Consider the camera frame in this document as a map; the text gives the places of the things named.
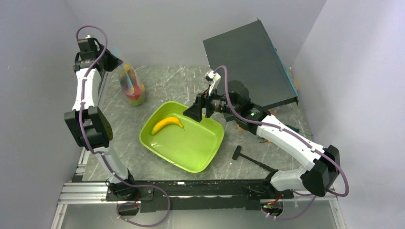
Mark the wooden board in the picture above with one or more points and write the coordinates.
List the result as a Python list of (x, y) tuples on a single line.
[(242, 126)]

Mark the black hammer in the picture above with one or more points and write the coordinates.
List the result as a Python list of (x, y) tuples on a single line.
[(237, 153)]

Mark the red apple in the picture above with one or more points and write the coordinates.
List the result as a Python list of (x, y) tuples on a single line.
[(136, 93)]

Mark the clear zip top bag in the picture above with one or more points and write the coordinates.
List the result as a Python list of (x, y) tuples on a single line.
[(127, 80)]

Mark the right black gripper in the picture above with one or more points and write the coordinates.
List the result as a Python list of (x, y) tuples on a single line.
[(203, 100)]

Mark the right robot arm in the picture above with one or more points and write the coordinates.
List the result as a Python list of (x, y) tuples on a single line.
[(319, 164)]

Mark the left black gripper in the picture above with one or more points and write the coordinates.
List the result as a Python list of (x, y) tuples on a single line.
[(115, 62)]

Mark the green pear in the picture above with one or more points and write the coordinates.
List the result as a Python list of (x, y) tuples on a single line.
[(136, 101)]

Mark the green handled screwdriver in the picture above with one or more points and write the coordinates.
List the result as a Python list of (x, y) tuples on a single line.
[(297, 130)]

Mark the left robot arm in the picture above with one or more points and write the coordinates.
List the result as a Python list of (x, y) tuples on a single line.
[(86, 122)]

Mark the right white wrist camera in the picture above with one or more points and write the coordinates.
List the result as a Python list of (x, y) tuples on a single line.
[(213, 79)]

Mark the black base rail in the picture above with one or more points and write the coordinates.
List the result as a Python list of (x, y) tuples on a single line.
[(152, 196)]

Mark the dark grey tilted panel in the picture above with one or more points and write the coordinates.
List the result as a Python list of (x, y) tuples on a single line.
[(251, 58)]

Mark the orange handled pliers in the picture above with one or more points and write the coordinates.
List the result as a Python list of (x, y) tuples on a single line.
[(263, 140)]

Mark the green plastic tray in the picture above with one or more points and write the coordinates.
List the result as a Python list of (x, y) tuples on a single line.
[(191, 148)]

